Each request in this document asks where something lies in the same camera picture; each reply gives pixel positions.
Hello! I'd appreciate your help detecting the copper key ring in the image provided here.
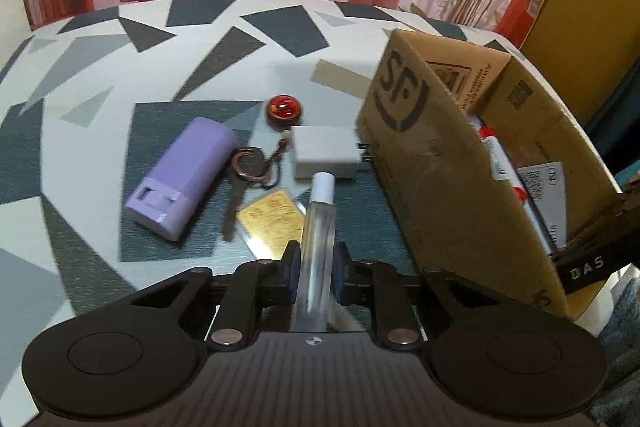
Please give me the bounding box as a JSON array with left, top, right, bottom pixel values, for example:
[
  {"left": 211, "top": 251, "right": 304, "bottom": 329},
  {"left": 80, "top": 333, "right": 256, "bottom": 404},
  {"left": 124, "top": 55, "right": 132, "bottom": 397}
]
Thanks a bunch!
[{"left": 229, "top": 147, "right": 272, "bottom": 182}]

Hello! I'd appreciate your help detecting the purple plastic case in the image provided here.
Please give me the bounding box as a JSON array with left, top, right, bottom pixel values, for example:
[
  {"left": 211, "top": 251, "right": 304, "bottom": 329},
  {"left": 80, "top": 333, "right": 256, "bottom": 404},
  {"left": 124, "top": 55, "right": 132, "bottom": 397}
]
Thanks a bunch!
[{"left": 124, "top": 117, "right": 240, "bottom": 242}]

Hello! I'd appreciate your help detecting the blue fuzzy cloth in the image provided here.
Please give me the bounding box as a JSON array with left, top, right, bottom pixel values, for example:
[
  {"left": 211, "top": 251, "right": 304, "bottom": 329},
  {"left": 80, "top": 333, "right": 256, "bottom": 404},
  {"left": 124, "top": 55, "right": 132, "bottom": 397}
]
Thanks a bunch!
[{"left": 587, "top": 287, "right": 640, "bottom": 427}]

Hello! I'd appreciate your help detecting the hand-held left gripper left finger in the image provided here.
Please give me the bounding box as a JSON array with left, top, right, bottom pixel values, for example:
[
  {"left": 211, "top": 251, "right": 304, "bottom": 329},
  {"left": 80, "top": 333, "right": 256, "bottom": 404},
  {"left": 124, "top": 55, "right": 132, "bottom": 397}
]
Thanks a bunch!
[{"left": 130, "top": 242, "right": 301, "bottom": 354}]

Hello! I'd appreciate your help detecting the small white label sticker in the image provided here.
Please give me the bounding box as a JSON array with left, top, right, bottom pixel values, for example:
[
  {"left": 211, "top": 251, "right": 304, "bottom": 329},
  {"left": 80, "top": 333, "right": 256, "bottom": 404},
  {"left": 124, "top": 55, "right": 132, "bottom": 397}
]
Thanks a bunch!
[{"left": 517, "top": 163, "right": 569, "bottom": 249}]

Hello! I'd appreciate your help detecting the silver key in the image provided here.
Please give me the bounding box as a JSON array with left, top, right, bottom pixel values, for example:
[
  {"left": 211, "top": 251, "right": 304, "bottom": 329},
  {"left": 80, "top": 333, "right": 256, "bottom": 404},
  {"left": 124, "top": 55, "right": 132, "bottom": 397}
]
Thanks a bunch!
[{"left": 221, "top": 149, "right": 266, "bottom": 241}]

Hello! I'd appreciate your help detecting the red round charm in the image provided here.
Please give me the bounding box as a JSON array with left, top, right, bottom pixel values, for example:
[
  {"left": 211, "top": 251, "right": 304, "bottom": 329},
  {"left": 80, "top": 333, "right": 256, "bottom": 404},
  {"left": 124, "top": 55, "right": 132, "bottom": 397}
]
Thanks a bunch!
[{"left": 265, "top": 95, "right": 303, "bottom": 126}]

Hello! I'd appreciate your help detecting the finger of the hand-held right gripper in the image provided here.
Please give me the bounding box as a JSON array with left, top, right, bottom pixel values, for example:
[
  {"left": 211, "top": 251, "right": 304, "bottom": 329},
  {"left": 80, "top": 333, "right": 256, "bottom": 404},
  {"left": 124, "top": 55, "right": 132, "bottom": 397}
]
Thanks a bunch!
[{"left": 552, "top": 186, "right": 640, "bottom": 299}]

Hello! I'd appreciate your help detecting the white red marker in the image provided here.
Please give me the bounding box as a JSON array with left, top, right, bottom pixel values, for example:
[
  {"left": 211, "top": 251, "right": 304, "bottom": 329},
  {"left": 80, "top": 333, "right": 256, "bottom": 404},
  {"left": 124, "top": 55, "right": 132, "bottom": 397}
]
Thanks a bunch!
[
  {"left": 510, "top": 184, "right": 557, "bottom": 256},
  {"left": 470, "top": 115, "right": 523, "bottom": 190}
]

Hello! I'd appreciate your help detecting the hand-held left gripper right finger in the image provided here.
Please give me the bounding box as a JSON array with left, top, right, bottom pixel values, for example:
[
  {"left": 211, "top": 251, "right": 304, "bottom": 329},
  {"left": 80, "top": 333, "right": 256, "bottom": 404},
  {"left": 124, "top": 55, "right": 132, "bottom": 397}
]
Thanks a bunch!
[{"left": 333, "top": 242, "right": 507, "bottom": 354}]

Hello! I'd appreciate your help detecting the clear spray bottle white cap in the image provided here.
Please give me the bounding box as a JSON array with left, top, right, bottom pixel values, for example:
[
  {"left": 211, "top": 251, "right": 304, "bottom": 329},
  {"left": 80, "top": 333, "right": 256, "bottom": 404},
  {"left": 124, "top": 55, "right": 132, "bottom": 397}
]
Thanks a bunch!
[{"left": 290, "top": 172, "right": 337, "bottom": 334}]

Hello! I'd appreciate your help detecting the gold card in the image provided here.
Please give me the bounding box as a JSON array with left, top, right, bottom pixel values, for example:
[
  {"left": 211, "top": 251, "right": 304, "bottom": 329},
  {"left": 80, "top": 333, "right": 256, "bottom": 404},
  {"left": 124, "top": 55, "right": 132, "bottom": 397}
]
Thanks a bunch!
[{"left": 235, "top": 188, "right": 307, "bottom": 260}]

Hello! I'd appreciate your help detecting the brown cardboard box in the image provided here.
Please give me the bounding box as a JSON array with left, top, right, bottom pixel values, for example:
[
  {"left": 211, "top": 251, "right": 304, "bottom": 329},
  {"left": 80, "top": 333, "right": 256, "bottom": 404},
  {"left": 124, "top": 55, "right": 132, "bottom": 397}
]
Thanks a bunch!
[{"left": 354, "top": 28, "right": 629, "bottom": 322}]

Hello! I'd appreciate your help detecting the white charger adapter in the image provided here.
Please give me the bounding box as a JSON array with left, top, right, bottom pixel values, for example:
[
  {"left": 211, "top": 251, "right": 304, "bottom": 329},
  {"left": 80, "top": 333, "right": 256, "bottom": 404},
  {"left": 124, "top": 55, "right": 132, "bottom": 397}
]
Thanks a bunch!
[{"left": 291, "top": 125, "right": 374, "bottom": 180}]

